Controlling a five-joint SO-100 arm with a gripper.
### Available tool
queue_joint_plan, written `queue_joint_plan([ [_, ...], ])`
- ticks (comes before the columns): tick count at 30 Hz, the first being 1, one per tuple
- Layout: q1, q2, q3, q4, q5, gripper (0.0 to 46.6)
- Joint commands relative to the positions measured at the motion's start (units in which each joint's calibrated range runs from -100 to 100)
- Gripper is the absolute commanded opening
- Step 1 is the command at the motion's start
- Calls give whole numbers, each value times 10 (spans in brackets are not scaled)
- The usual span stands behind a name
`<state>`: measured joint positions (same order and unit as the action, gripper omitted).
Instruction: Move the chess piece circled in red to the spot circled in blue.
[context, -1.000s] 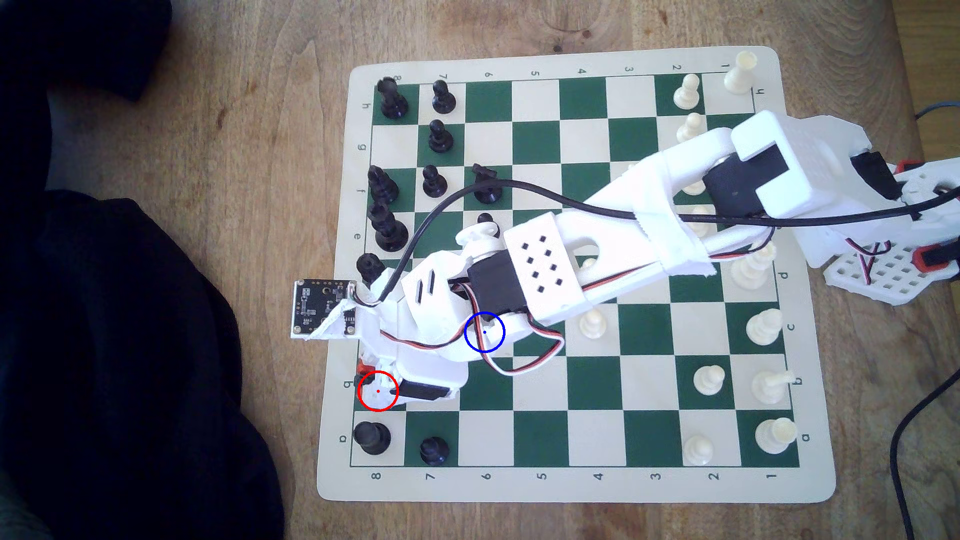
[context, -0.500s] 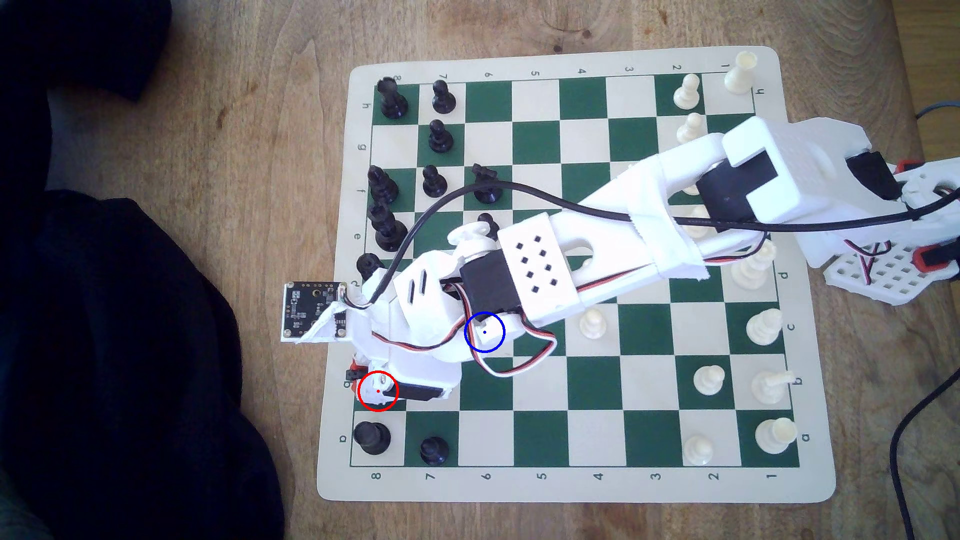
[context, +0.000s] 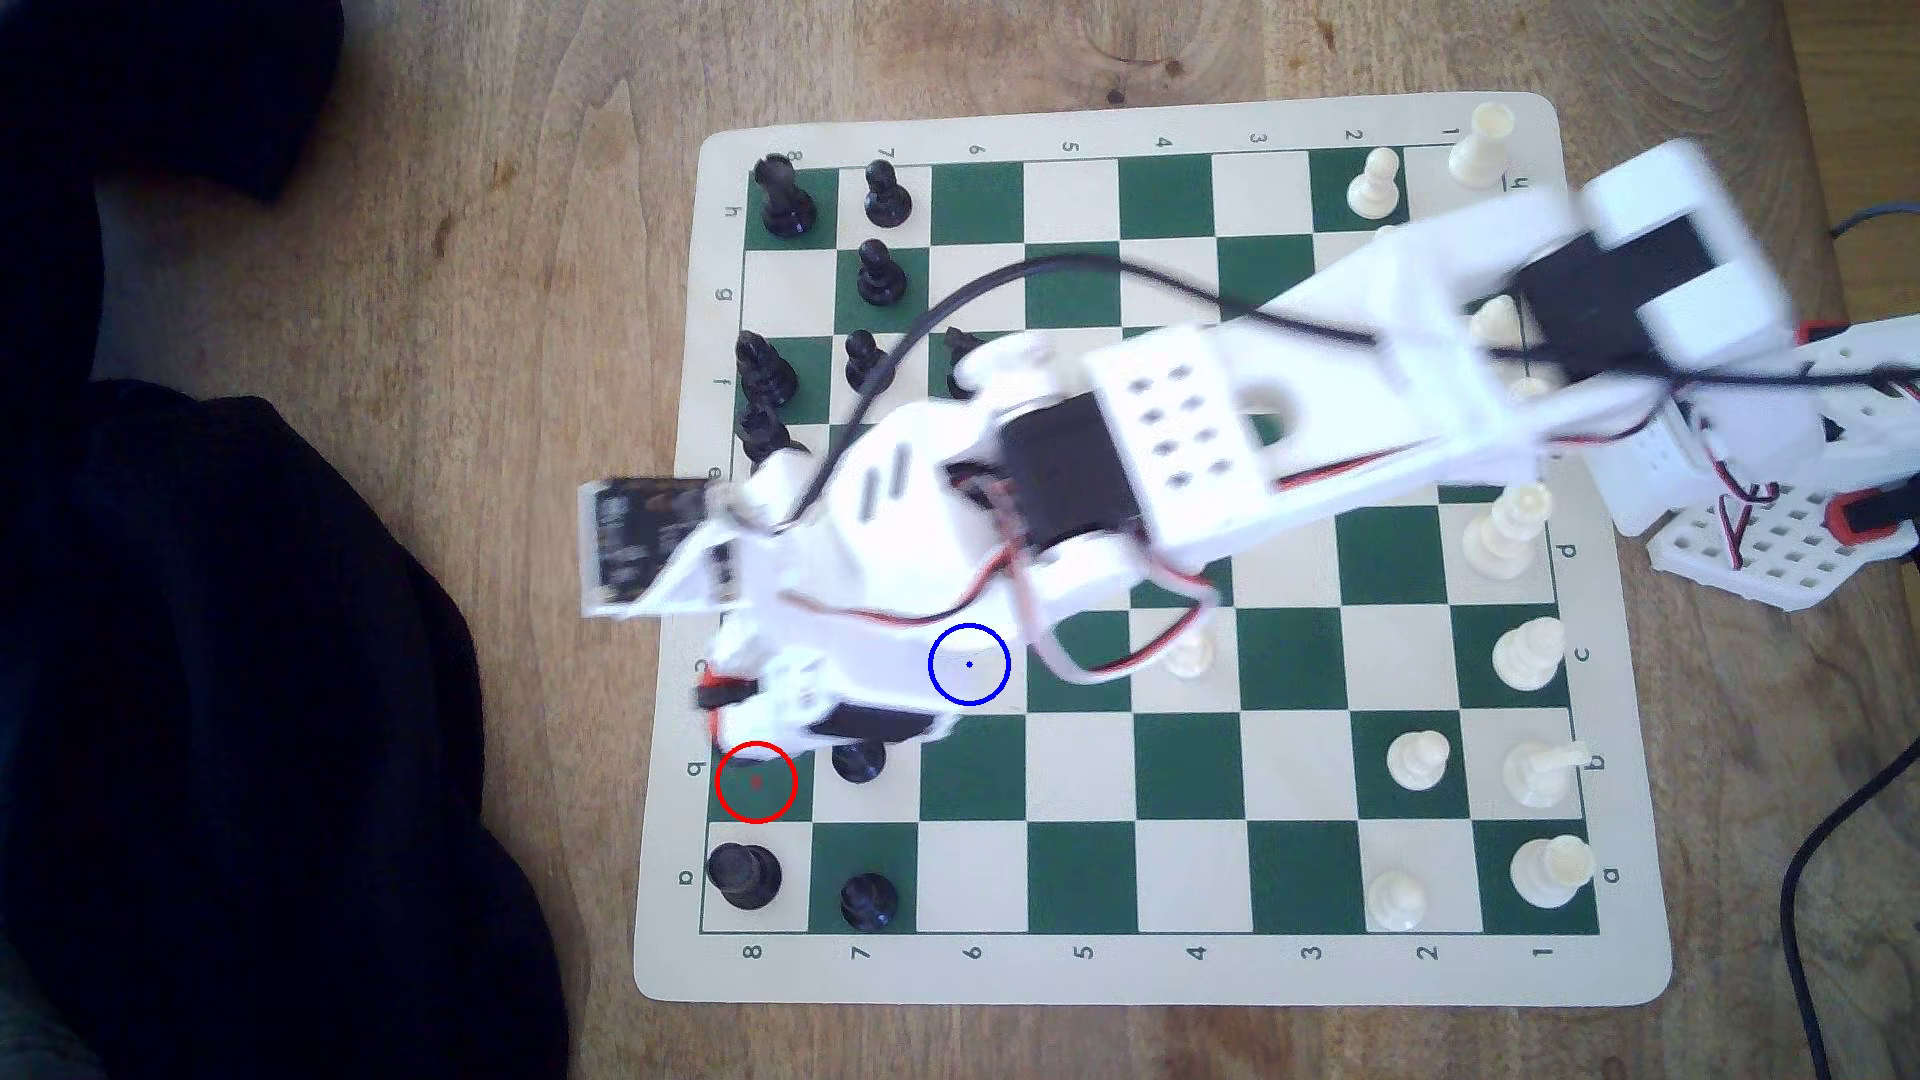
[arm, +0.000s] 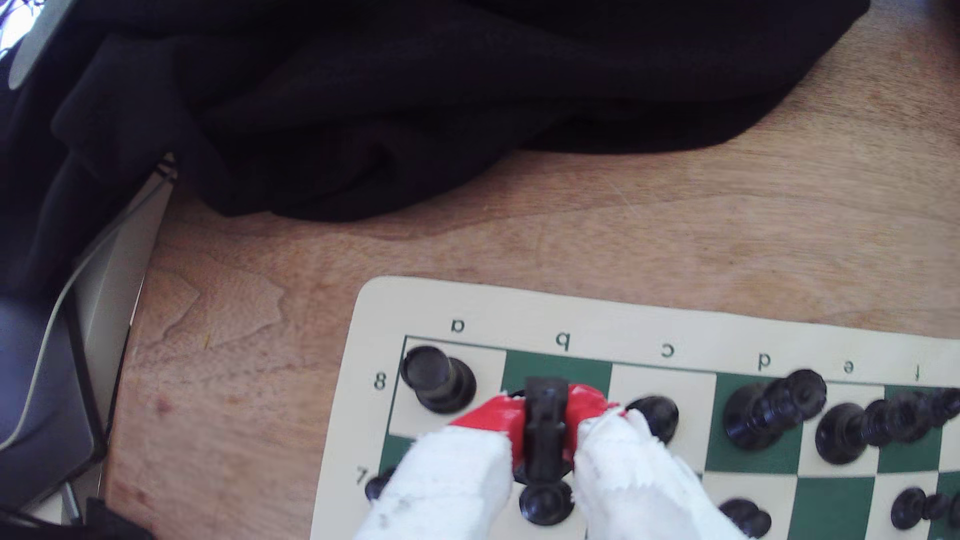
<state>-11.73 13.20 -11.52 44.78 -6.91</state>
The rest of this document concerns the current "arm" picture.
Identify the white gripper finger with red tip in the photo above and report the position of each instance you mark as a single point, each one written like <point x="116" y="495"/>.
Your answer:
<point x="637" y="487"/>
<point x="457" y="480"/>

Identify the black knight chess piece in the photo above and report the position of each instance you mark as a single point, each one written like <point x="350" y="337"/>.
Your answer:
<point x="545" y="424"/>

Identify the black bishop chess piece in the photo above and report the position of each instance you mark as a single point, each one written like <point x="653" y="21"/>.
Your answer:
<point x="945" y="405"/>
<point x="656" y="416"/>

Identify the black pawn chess piece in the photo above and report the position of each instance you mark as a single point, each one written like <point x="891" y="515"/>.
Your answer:
<point x="379" y="486"/>
<point x="545" y="502"/>
<point x="911" y="508"/>
<point x="746" y="517"/>

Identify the black rook chess piece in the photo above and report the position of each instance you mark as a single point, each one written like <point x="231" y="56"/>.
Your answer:
<point x="437" y="379"/>

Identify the black queen chess piece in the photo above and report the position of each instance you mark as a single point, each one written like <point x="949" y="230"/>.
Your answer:
<point x="765" y="412"/>

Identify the green and cream chess mat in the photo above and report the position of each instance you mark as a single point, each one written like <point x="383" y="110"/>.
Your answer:
<point x="420" y="307"/>

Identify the black king chess piece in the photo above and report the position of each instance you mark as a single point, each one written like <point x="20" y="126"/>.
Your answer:
<point x="847" y="433"/>

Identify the black cloth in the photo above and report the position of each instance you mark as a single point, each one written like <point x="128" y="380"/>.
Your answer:
<point x="375" y="90"/>

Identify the white panel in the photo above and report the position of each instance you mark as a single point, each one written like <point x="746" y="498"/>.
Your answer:
<point x="112" y="277"/>

